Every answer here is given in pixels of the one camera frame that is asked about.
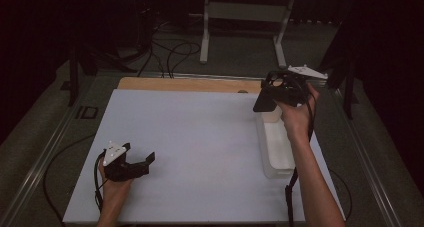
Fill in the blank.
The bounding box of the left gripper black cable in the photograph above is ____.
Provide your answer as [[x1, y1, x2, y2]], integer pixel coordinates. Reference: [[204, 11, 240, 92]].
[[93, 151, 112, 215]]

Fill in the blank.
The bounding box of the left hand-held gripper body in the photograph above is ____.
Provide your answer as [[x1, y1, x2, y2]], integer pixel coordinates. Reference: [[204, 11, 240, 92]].
[[102, 140, 150, 183]]

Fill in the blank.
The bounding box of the black tripod stand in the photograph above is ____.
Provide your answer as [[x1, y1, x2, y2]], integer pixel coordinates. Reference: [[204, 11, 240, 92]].
[[316, 6, 361, 121], [68, 43, 138, 108]]

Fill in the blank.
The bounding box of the person's right hand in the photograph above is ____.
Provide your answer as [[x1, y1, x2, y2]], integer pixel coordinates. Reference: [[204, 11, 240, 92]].
[[275, 83, 321, 144]]

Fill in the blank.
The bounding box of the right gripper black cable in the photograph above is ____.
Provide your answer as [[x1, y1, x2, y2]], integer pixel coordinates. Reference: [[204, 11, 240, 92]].
[[284, 86, 316, 227]]

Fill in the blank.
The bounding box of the person's left hand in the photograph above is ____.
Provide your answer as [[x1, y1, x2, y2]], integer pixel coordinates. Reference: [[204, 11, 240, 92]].
[[97, 158, 135, 206]]

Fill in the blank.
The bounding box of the aluminium frame rail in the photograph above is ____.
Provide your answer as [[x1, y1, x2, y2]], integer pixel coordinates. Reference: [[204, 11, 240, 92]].
[[333, 86, 404, 227], [0, 71, 101, 227], [96, 70, 329, 88]]

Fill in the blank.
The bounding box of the black phone case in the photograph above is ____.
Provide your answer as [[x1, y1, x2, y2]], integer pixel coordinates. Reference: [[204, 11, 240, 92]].
[[252, 70, 299, 113]]

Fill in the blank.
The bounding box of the white table mat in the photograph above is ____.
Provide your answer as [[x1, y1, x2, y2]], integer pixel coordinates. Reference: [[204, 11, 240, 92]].
[[62, 88, 347, 225]]

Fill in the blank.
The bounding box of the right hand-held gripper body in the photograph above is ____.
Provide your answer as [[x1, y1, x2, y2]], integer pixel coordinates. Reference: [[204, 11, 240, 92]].
[[282, 64, 330, 109]]

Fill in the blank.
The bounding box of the grey metal stand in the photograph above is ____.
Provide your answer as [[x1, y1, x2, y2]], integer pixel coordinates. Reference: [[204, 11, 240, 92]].
[[189, 0, 298, 70]]

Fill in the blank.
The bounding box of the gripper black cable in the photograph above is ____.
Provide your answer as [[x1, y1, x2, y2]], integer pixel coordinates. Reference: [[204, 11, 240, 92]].
[[93, 151, 112, 215], [284, 86, 316, 227]]

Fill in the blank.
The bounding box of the white rectangular plastic box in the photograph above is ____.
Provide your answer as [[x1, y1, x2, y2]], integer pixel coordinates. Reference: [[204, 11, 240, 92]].
[[255, 103, 298, 180]]

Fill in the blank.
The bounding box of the black looped floor cable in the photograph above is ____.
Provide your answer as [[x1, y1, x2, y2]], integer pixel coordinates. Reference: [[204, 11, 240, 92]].
[[165, 41, 202, 79]]

